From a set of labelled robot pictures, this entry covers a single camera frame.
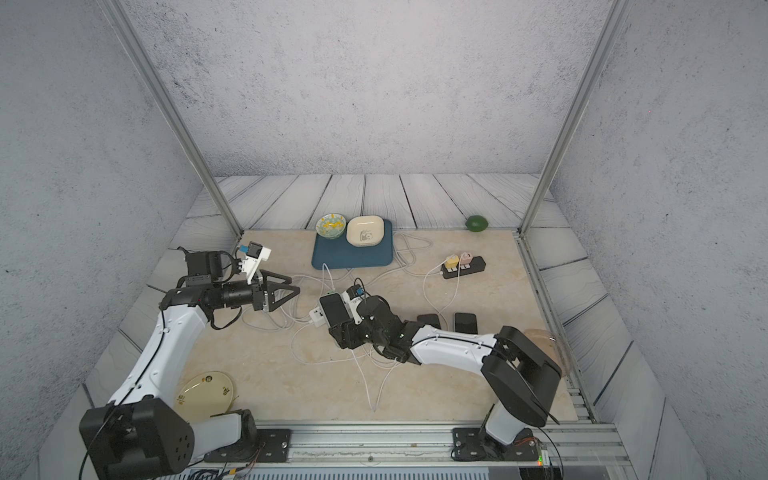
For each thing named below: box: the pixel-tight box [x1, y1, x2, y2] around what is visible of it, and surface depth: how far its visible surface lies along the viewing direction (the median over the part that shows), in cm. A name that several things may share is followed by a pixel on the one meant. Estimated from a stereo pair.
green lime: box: [465, 215, 489, 232], surface depth 123 cm
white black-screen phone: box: [318, 292, 351, 329], surface depth 85 cm
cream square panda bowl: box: [346, 215, 385, 247], surface depth 118 cm
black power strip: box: [441, 256, 487, 279], surface depth 108 cm
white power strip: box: [308, 306, 326, 327], surface depth 95 cm
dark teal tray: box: [311, 219, 393, 270], surface depth 114 cm
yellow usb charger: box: [445, 255, 459, 269], surface depth 107 cm
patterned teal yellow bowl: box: [315, 213, 347, 240], surface depth 121 cm
